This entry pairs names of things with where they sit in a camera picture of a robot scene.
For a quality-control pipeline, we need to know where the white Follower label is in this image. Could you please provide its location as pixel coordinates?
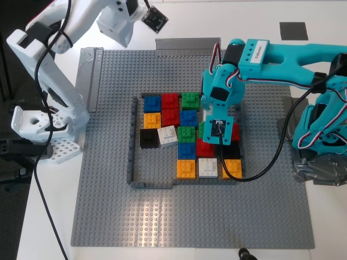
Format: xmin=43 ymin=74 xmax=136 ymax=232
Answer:
xmin=250 ymin=41 xmax=265 ymax=66

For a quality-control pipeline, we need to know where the white brick cube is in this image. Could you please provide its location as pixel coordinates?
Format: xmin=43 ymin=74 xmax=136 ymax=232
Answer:
xmin=157 ymin=125 xmax=179 ymax=148
xmin=203 ymin=106 xmax=215 ymax=122
xmin=198 ymin=158 xmax=219 ymax=179

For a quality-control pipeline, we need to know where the crumpled grey duct tape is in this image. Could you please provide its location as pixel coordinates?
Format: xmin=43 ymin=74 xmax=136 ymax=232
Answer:
xmin=276 ymin=118 xmax=299 ymax=142

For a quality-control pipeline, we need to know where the crumpled silver duct tape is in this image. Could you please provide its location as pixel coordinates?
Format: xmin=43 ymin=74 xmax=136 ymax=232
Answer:
xmin=292 ymin=154 xmax=347 ymax=187

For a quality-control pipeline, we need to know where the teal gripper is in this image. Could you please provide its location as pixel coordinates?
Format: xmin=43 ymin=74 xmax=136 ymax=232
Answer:
xmin=201 ymin=63 xmax=246 ymax=109

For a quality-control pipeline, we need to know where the black camera cable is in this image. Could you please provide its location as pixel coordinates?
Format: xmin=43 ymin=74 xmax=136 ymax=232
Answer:
xmin=219 ymin=53 xmax=347 ymax=182
xmin=34 ymin=0 xmax=151 ymax=260

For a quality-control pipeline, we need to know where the black brick cube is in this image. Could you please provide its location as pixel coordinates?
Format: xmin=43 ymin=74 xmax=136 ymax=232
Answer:
xmin=218 ymin=142 xmax=242 ymax=160
xmin=139 ymin=128 xmax=160 ymax=149

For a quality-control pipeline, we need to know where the red white black servo wire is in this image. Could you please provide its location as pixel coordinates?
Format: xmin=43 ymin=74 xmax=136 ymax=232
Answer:
xmin=210 ymin=42 xmax=246 ymax=89

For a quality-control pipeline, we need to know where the silver duct tape strip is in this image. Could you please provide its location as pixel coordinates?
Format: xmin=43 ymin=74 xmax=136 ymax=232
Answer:
xmin=75 ymin=47 xmax=105 ymax=113

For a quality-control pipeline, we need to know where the black table clamp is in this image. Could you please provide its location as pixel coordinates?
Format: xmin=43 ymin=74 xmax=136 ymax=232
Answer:
xmin=0 ymin=139 xmax=54 ymax=163

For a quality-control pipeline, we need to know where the black knob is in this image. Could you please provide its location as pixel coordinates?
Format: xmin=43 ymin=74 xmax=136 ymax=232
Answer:
xmin=237 ymin=248 xmax=258 ymax=260

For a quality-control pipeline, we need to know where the orange brick cube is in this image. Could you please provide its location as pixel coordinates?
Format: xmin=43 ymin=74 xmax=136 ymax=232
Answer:
xmin=143 ymin=113 xmax=162 ymax=129
xmin=176 ymin=159 xmax=196 ymax=180
xmin=222 ymin=159 xmax=243 ymax=180

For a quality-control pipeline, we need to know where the blue brick cube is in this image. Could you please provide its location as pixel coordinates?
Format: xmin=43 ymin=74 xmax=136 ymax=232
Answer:
xmin=143 ymin=96 xmax=163 ymax=114
xmin=177 ymin=142 xmax=197 ymax=160
xmin=179 ymin=109 xmax=198 ymax=127

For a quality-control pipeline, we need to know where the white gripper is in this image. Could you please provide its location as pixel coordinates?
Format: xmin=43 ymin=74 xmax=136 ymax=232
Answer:
xmin=97 ymin=0 xmax=147 ymax=48

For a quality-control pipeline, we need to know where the dark grey tape square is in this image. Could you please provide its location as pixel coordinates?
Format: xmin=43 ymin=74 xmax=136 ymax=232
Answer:
xmin=279 ymin=22 xmax=309 ymax=41

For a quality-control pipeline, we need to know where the grey duct tape strip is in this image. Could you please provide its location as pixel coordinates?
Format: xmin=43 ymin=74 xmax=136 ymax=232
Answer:
xmin=282 ymin=96 xmax=310 ymax=120

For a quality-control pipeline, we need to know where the black camera circuit board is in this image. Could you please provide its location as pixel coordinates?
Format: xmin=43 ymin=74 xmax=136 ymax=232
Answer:
xmin=141 ymin=5 xmax=169 ymax=34

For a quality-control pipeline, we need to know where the teal wrist camera box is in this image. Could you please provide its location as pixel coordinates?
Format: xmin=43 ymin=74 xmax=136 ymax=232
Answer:
xmin=202 ymin=104 xmax=234 ymax=146

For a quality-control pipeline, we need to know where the grey studded baseplate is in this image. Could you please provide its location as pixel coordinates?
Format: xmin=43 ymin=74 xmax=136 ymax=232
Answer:
xmin=70 ymin=48 xmax=316 ymax=249

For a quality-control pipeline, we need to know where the ribbed grey tape strip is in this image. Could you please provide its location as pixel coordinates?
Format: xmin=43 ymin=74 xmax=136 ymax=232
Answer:
xmin=155 ymin=37 xmax=222 ymax=57

